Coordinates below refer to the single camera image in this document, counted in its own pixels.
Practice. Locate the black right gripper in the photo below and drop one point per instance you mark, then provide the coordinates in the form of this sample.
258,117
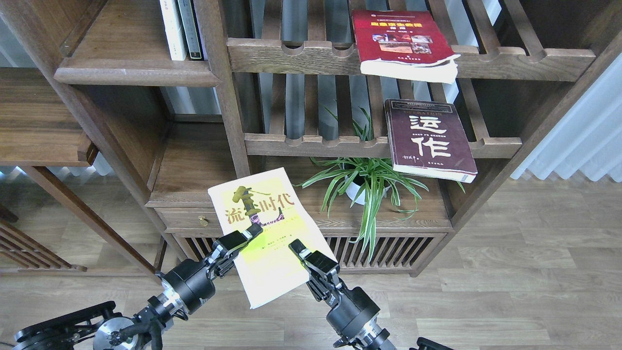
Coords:
353,314

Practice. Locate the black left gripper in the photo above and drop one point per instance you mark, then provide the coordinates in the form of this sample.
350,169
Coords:
190,284

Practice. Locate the yellow green book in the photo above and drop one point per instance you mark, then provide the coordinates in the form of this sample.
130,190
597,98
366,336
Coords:
267,267

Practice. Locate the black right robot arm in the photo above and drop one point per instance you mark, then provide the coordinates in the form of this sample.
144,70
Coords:
353,314

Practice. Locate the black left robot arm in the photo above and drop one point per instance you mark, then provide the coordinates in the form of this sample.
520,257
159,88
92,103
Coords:
108,329

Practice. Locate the white plant pot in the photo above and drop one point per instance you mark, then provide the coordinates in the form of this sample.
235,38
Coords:
357,194

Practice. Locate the green spider plant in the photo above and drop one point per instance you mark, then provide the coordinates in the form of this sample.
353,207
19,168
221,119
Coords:
374,176

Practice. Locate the dark wooden bookshelf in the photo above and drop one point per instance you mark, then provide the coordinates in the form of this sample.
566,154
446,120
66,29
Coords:
282,83

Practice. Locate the dark maroon book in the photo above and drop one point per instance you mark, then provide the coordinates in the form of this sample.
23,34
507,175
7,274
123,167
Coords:
427,138

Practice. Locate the white upright book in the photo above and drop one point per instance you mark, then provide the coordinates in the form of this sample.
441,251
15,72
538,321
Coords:
174,31

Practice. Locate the dark green upright book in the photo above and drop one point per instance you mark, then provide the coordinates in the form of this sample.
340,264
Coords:
188,18

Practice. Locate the red book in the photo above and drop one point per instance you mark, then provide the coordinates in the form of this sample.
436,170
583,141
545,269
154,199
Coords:
403,44

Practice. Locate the white curtain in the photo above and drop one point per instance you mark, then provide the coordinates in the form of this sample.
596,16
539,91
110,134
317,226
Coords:
588,139

